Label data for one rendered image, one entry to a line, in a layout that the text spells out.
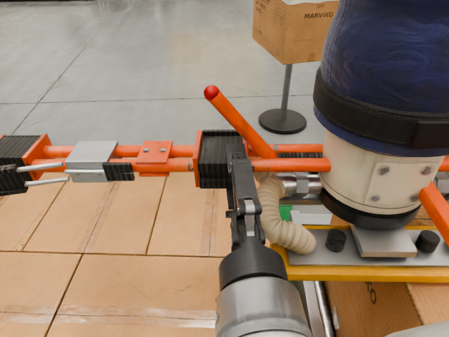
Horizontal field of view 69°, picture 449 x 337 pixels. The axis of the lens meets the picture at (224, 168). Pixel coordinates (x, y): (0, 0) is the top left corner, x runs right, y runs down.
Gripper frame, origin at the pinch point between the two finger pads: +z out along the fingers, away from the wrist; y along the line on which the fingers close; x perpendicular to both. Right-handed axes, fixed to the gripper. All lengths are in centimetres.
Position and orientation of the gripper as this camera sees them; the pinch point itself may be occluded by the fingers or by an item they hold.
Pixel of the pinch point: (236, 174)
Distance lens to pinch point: 50.5
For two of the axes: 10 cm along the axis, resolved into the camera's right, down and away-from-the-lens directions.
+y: 0.0, 7.9, 6.2
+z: -0.7, -6.1, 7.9
